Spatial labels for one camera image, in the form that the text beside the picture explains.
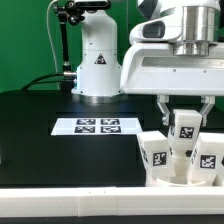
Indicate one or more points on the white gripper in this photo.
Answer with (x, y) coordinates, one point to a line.
(152, 69)

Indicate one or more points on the white round stool seat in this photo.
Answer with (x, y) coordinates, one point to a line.
(182, 182)

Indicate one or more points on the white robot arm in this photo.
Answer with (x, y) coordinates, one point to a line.
(174, 52)

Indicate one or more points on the white marker sheet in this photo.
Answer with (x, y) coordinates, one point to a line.
(96, 126)

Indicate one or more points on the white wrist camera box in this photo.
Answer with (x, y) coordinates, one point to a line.
(164, 29)

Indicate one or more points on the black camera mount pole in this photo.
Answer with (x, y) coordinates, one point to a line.
(73, 12)

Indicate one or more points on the white L-shaped wall fixture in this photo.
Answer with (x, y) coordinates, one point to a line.
(112, 201)

